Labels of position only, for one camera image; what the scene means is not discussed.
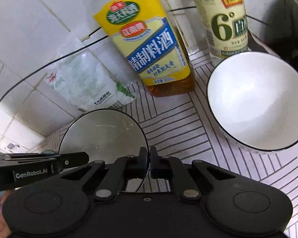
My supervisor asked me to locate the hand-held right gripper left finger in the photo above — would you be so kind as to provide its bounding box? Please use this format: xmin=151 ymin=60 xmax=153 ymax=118
xmin=61 ymin=148 xmax=149 ymax=202

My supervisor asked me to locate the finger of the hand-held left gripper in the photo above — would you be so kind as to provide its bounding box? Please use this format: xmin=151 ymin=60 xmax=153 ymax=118
xmin=57 ymin=152 xmax=90 ymax=173

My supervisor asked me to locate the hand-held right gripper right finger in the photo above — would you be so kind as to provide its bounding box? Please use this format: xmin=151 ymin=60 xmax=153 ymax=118
xmin=150 ymin=147 xmax=236 ymax=201

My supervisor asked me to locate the white bowl with dark rim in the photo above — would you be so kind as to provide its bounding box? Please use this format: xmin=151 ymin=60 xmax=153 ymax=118
xmin=207 ymin=51 xmax=298 ymax=155
xmin=58 ymin=109 xmax=150 ymax=192

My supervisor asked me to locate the person's left hand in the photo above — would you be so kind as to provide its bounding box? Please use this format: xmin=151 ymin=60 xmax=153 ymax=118
xmin=0 ymin=191 xmax=14 ymax=238

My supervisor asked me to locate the striped tablecloth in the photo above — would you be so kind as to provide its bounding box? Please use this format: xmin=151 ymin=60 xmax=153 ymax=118
xmin=46 ymin=33 xmax=298 ymax=238

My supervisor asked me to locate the clear salt bag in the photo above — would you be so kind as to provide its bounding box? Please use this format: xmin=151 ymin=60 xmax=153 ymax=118
xmin=43 ymin=27 xmax=137 ymax=113

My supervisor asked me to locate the yellow label cooking wine bottle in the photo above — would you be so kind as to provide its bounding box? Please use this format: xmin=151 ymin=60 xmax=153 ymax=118
xmin=93 ymin=0 xmax=195 ymax=98

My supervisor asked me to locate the white vinegar bottle yellow cap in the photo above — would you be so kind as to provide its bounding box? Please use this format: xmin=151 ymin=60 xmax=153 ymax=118
xmin=189 ymin=0 xmax=250 ymax=66

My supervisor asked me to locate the black wok with glass lid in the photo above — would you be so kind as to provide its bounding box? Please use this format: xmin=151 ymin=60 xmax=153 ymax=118
xmin=271 ymin=0 xmax=298 ymax=66

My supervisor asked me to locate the small white wall label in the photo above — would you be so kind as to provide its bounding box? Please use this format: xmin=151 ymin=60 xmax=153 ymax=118
xmin=5 ymin=142 xmax=22 ymax=152

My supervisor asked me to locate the black charger cable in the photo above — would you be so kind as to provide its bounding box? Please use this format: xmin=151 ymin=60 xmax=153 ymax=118
xmin=0 ymin=5 xmax=272 ymax=116

